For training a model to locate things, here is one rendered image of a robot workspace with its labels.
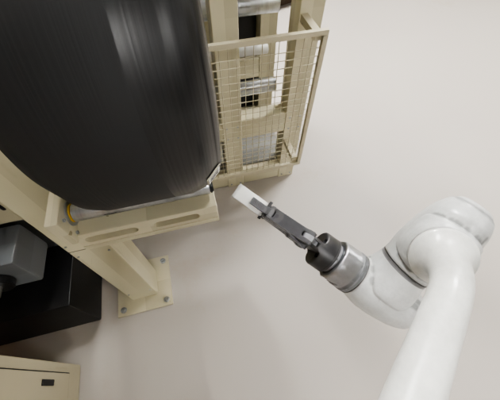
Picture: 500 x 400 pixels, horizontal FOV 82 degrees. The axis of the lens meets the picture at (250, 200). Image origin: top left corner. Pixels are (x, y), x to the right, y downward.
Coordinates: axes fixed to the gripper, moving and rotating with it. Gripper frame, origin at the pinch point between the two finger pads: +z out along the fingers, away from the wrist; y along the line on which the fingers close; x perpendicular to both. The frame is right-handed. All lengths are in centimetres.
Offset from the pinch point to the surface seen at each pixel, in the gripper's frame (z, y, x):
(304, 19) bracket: 19, 39, 70
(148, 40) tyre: 20.9, -25.2, 4.7
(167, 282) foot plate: 4, 99, -48
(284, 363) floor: -60, 75, -42
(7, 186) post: 46, 13, -27
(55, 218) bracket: 31.8, 10.8, -26.7
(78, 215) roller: 30.1, 15.2, -24.6
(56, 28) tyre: 28.1, -26.2, -0.5
